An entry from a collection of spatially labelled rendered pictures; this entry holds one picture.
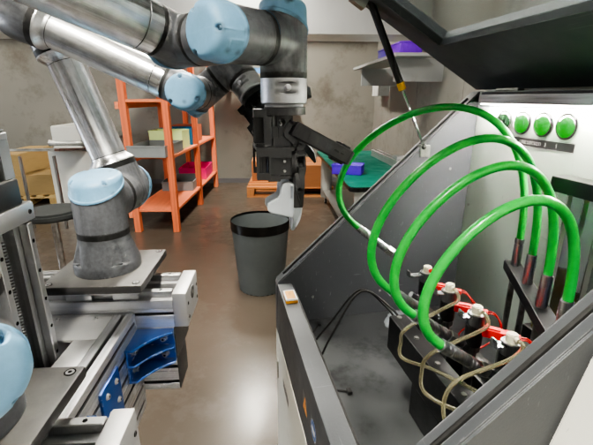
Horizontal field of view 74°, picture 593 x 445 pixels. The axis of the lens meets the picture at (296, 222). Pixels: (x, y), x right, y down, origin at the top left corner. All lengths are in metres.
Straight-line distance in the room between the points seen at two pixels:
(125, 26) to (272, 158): 0.27
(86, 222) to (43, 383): 0.40
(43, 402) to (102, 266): 0.40
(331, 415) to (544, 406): 0.31
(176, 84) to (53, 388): 0.58
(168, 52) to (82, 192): 0.43
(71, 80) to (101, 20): 0.52
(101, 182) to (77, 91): 0.25
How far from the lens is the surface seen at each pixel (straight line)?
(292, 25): 0.64
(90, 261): 1.01
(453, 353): 0.61
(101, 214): 0.98
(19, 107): 8.05
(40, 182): 6.54
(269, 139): 0.65
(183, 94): 0.87
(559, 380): 0.57
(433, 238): 1.20
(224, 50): 0.56
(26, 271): 0.90
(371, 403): 0.91
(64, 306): 1.09
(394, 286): 0.61
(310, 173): 5.91
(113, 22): 0.62
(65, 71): 1.13
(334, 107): 7.02
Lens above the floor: 1.43
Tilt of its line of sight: 18 degrees down
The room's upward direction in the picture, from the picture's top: straight up
